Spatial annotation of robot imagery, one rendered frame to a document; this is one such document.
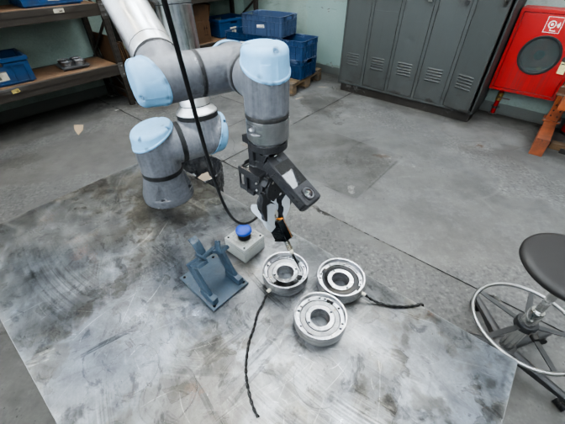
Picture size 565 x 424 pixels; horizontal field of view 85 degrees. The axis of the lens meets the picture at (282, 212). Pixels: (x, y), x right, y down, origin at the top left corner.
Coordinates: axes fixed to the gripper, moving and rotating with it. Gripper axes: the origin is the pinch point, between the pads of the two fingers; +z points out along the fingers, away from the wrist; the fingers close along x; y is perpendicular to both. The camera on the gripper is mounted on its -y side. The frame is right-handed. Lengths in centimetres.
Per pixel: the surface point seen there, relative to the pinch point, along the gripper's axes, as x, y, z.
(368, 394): 10.6, -31.5, 13.0
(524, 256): -69, -47, 32
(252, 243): 2.1, 6.4, 8.6
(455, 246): -132, -25, 93
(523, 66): -349, 8, 40
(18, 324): 48, 29, 13
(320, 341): 10.1, -20.4, 9.8
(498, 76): -348, 24, 52
